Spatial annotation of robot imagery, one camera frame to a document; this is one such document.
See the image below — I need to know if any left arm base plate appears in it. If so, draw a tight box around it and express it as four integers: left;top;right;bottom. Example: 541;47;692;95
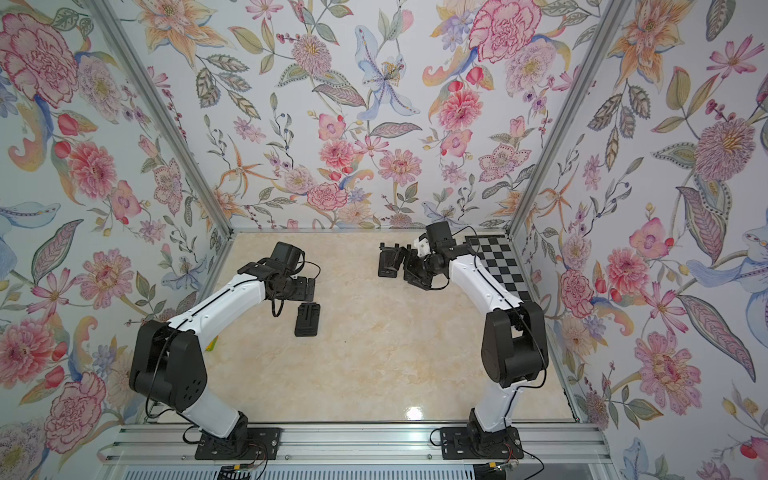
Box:
194;427;283;463

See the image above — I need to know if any aluminium front rail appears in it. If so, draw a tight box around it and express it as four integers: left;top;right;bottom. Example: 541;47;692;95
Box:
97;422;611;466

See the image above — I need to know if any black white chessboard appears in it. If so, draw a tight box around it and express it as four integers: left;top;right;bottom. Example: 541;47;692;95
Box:
465;235;531;301

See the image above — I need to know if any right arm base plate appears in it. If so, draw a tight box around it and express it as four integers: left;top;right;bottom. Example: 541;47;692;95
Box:
434;426;524;461

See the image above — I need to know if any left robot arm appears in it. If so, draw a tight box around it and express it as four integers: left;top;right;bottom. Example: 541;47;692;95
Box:
128;242;308;445

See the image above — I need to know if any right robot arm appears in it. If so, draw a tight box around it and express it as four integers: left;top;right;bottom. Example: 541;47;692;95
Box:
400;221;549;458

